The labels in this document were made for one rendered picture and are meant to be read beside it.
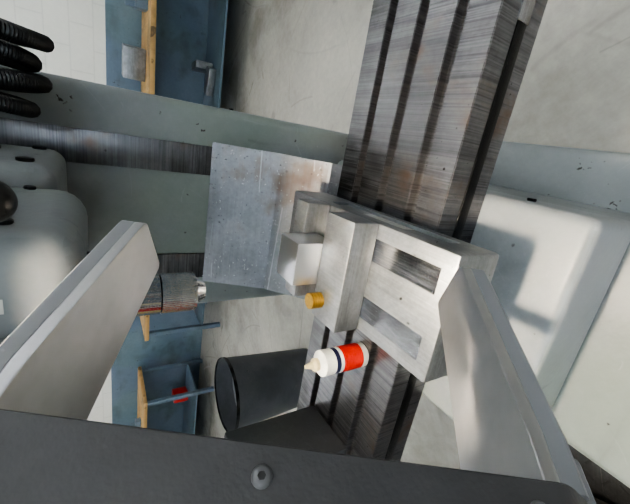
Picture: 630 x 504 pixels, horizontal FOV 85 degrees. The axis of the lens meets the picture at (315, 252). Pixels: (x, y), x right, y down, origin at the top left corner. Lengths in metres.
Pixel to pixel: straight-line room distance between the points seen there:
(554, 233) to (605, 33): 1.07
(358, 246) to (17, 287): 0.32
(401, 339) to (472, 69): 0.32
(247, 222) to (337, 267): 0.40
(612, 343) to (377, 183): 0.38
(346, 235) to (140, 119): 0.49
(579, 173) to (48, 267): 1.15
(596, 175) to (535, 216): 0.69
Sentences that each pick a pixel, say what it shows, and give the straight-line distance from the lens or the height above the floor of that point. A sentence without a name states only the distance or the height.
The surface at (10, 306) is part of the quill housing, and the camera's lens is 0.34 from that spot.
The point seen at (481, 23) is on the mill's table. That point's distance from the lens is 0.50.
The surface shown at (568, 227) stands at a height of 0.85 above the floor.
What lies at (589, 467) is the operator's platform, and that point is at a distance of 1.07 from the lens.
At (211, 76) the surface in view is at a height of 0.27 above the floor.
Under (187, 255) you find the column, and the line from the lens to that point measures 0.83.
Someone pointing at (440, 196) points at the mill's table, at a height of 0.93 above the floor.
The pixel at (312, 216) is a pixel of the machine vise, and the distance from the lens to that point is 0.51.
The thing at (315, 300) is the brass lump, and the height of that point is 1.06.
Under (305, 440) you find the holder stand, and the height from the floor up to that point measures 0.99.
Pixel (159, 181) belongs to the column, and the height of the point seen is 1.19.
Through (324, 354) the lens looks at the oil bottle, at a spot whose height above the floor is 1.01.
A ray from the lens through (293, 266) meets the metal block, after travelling 0.46.
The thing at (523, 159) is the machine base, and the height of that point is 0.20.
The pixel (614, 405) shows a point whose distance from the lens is 0.63.
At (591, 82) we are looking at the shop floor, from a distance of 1.46.
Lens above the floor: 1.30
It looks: 32 degrees down
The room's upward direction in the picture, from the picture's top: 91 degrees counter-clockwise
